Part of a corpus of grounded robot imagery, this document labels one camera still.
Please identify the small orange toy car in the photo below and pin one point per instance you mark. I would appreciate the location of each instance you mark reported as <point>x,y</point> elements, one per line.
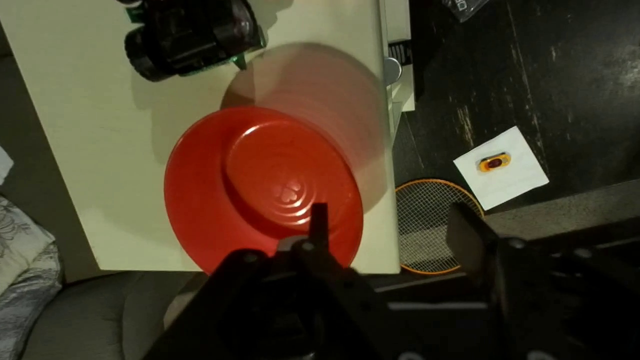
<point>494,162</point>

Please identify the white appliance with silver knob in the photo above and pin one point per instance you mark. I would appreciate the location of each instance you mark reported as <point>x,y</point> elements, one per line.
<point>399,50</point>

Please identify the red plastic bowl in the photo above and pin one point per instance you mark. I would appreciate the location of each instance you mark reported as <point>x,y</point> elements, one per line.
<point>260,190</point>

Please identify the white paper sheet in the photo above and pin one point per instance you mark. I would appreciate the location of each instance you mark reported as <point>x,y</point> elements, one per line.
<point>502,167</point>

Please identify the orange rimmed racket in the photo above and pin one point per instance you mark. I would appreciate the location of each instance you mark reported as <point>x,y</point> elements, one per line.
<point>425,225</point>

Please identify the black toy vehicle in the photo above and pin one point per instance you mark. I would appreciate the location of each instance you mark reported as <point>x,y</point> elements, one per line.
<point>192,37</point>

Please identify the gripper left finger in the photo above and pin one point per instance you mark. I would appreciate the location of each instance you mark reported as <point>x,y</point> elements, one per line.
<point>300,290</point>

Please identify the grey floral cushion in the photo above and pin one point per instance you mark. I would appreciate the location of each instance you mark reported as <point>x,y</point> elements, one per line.
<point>22,270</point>

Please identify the clear plastic packet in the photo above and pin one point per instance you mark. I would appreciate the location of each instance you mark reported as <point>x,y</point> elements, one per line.
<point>462,7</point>

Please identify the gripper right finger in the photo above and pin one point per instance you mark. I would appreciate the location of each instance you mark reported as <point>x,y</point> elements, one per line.
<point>525,285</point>

